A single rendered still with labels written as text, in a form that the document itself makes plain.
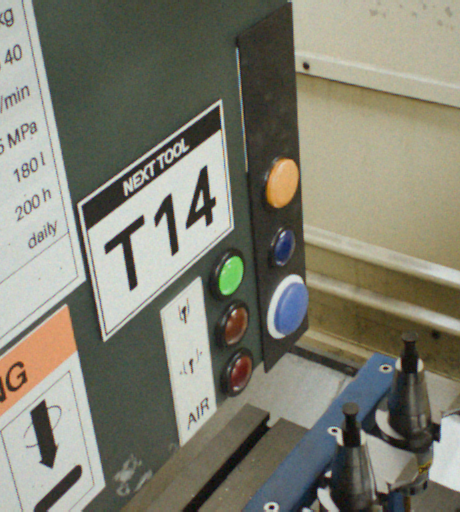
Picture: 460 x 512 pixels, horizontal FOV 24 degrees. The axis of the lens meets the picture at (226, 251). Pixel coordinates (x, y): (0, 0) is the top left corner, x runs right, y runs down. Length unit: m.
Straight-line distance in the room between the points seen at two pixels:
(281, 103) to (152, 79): 0.10
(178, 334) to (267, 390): 1.21
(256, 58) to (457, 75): 0.84
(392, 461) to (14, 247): 0.70
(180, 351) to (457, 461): 1.11
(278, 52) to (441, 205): 0.93
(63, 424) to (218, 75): 0.17
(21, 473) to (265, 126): 0.20
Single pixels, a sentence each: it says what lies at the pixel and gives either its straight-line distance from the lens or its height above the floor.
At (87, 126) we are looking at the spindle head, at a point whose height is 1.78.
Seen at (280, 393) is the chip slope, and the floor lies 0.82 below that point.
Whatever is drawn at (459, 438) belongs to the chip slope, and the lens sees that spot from 1.62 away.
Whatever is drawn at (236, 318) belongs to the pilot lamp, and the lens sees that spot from 0.55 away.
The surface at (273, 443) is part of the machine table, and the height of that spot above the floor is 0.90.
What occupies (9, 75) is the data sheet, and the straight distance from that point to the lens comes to 0.39.
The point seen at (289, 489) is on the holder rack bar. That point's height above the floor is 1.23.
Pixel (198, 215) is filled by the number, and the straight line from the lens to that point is 0.50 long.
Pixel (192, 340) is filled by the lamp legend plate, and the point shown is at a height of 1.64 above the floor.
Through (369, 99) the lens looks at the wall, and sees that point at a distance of 1.42.
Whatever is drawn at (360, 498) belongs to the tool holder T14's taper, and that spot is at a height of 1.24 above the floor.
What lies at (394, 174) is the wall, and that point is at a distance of 1.45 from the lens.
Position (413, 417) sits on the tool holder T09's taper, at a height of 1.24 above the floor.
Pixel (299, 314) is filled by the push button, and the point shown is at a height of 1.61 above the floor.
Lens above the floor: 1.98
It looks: 35 degrees down
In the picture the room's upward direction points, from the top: 6 degrees counter-clockwise
